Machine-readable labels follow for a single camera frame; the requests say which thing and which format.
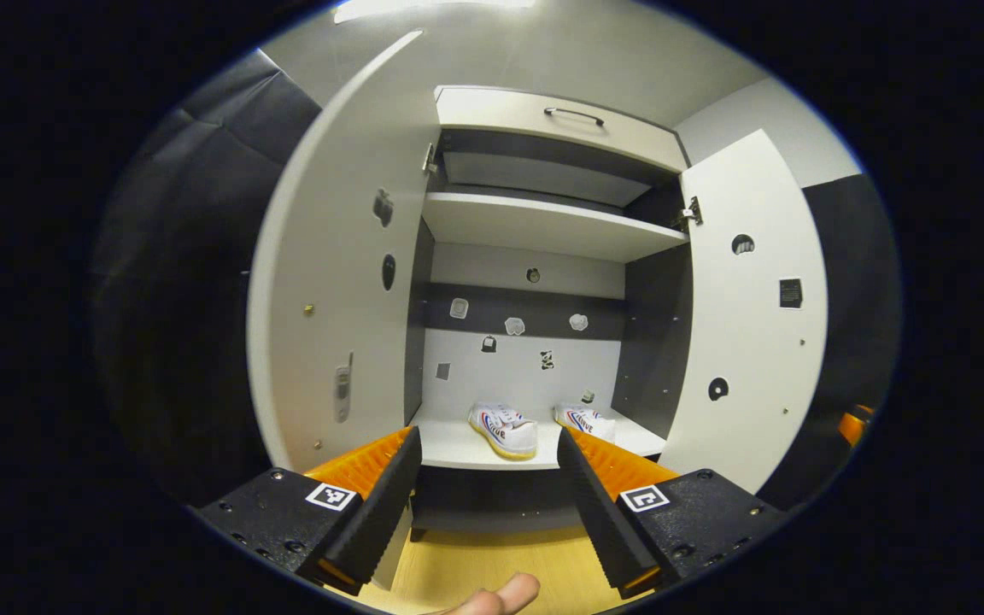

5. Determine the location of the white striped shoe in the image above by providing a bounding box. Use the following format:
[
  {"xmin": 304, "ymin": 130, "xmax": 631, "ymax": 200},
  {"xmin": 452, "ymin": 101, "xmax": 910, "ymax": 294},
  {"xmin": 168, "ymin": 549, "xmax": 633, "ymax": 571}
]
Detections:
[
  {"xmin": 553, "ymin": 403, "xmax": 617, "ymax": 442},
  {"xmin": 468, "ymin": 403, "xmax": 538, "ymax": 460}
]

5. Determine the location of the white cabinet drawer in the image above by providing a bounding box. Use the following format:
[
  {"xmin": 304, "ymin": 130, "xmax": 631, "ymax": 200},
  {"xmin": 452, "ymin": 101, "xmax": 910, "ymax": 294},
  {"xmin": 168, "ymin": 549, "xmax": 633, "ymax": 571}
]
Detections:
[{"xmin": 434, "ymin": 85, "xmax": 689, "ymax": 174}]

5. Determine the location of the black backdrop cloth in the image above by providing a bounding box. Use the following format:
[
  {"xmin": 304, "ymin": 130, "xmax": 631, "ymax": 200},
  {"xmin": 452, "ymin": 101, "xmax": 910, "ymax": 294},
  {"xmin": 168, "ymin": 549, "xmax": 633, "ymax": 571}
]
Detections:
[{"xmin": 91, "ymin": 50, "xmax": 901, "ymax": 513}]

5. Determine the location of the black drawer handle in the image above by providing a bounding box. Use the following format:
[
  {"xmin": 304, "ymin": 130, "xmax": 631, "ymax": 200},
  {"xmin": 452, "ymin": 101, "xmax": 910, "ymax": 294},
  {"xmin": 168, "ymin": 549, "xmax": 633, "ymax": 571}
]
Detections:
[{"xmin": 543, "ymin": 107, "xmax": 606, "ymax": 127}]

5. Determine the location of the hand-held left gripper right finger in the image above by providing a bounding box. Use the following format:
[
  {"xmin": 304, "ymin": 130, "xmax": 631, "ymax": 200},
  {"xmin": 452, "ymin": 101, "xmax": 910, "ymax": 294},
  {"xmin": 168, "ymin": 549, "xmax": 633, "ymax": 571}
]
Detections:
[{"xmin": 556, "ymin": 427, "xmax": 792, "ymax": 599}]

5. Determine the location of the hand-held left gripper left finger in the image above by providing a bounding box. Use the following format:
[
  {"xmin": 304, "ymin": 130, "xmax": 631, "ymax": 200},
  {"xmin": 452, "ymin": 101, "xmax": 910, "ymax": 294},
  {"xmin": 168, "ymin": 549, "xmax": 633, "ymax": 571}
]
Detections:
[{"xmin": 189, "ymin": 427, "xmax": 423, "ymax": 597}]

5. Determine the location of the white cabinet door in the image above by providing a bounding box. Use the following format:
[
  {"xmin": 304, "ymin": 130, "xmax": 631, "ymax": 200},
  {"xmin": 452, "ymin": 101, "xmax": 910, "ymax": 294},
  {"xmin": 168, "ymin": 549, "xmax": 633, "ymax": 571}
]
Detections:
[
  {"xmin": 659, "ymin": 128, "xmax": 829, "ymax": 495},
  {"xmin": 246, "ymin": 30, "xmax": 443, "ymax": 592}
]

